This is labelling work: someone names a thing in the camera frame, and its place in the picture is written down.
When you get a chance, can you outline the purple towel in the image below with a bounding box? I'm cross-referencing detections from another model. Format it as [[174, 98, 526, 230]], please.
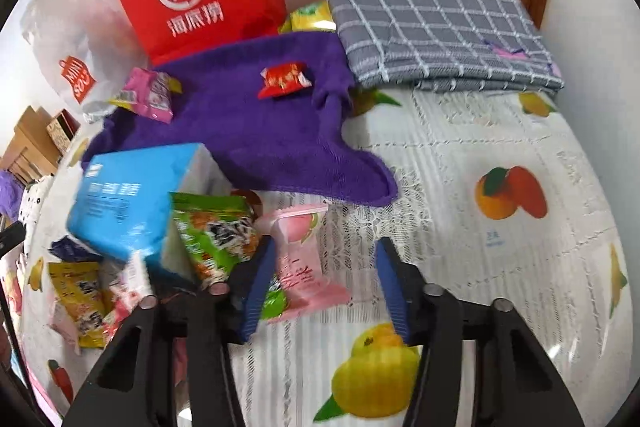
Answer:
[[82, 32, 399, 208]]

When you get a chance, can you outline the magenta snack packet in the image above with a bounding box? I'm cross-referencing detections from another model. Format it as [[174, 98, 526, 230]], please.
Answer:
[[109, 68, 182, 124]]

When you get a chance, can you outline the white pink small packet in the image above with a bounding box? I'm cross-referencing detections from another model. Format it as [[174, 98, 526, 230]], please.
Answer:
[[107, 252, 156, 323]]

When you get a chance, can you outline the yellow green-label snack packet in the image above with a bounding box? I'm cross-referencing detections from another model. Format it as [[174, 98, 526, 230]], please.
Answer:
[[277, 0, 337, 34]]

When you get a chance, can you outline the light pink peach snack packet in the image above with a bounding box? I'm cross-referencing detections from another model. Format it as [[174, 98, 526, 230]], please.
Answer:
[[255, 203, 351, 312]]

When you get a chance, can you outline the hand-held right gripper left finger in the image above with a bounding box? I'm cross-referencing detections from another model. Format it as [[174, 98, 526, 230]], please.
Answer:
[[62, 234, 277, 427]]

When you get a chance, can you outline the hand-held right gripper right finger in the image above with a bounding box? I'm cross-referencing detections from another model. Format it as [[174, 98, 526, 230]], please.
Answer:
[[375, 236, 586, 427]]

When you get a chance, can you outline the purple small snack packet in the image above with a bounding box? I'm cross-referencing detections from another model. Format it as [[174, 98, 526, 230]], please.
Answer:
[[48, 237, 103, 264]]

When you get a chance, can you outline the purple fluffy cloth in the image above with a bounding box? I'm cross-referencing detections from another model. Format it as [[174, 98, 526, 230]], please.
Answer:
[[0, 171, 24, 220]]

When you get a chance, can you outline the yellow black-print snack packet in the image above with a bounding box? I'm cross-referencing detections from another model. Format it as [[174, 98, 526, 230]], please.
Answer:
[[48, 261, 116, 349]]

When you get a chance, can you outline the white plastic bag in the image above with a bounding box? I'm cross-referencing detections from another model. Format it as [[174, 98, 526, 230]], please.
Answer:
[[20, 0, 151, 124]]

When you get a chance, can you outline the blue tissue pack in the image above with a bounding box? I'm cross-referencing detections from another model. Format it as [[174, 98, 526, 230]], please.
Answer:
[[66, 143, 233, 283]]

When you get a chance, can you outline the grey checked folded cloth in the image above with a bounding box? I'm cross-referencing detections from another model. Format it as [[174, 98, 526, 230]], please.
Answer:
[[321, 0, 566, 95]]

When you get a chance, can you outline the fruit printed tablecloth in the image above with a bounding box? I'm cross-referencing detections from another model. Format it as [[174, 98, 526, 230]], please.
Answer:
[[15, 87, 631, 427]]

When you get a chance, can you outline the red snack packet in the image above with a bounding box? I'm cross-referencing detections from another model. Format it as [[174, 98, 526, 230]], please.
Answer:
[[257, 62, 313, 99]]

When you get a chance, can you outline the green snack packet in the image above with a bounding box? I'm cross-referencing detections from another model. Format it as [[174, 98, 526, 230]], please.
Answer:
[[168, 192, 290, 323]]

